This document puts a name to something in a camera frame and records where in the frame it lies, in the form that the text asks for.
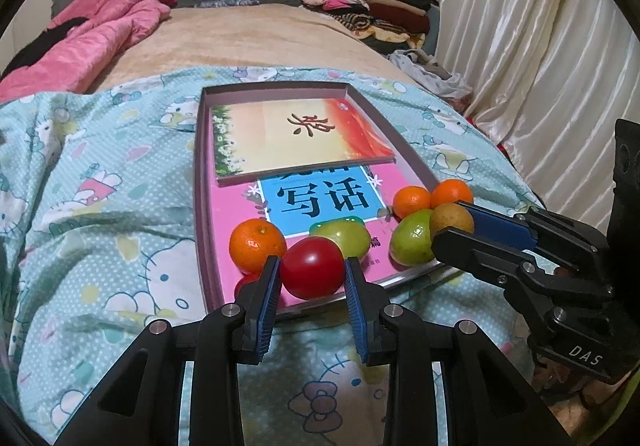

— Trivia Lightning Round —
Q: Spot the orange tangerine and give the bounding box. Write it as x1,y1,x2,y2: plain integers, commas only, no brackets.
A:
229,219,288,276
393,186,432,219
430,179,473,211

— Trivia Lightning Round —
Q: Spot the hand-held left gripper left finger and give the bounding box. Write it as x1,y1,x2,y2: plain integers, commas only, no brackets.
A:
54,255,282,446

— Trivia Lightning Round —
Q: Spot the pink quilt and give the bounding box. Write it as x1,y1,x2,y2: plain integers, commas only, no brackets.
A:
0,0,178,104

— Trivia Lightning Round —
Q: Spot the light blue cartoon printed blanket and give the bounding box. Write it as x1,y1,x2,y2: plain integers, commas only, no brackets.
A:
0,66,546,446

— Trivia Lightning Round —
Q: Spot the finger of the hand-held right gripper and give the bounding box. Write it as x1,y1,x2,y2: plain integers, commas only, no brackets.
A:
431,226,613,302
457,201,608,277

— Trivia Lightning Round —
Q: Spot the stack of folded clothes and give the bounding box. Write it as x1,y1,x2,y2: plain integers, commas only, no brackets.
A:
299,0,443,54

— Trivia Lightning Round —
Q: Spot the small yellow-brown fruit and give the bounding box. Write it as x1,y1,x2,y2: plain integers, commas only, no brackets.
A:
430,203,475,237

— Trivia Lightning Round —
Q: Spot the large green fruit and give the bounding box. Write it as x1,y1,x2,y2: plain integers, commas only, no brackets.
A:
309,215,367,261

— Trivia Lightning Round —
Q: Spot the white crumpled cloth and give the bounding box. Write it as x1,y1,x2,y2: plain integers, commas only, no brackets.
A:
387,48,473,99

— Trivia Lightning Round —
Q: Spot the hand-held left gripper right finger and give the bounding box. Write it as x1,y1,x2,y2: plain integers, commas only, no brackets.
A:
344,256,576,446

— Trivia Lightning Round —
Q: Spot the person's right forearm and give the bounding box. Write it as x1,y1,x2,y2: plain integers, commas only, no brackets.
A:
537,361,636,407

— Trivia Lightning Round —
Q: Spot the red cherry tomato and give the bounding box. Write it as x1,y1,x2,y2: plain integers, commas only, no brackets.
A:
279,236,347,301
235,273,261,299

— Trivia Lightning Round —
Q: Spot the beige blanket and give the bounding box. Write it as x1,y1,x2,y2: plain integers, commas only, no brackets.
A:
85,3,416,94

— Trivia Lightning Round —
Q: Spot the shallow cardboard box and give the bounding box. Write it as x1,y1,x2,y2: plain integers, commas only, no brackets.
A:
192,81,473,322

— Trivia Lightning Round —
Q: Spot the cream and orange book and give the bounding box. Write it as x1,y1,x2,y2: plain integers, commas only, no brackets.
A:
210,97,396,186

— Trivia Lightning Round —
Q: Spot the black cloth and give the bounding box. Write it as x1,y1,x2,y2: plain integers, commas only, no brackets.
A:
0,17,88,77

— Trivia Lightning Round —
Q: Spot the red cloth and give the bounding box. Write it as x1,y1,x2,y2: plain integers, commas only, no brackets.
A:
465,111,508,157

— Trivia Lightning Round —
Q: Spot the white satin curtain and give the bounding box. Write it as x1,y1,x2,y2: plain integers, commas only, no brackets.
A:
435,0,640,222

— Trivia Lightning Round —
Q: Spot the small green fruit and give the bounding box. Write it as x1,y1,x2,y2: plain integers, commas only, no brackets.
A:
389,208,437,267

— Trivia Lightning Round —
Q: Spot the pink and blue book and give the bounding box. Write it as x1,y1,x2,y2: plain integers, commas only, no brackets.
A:
207,163,446,312

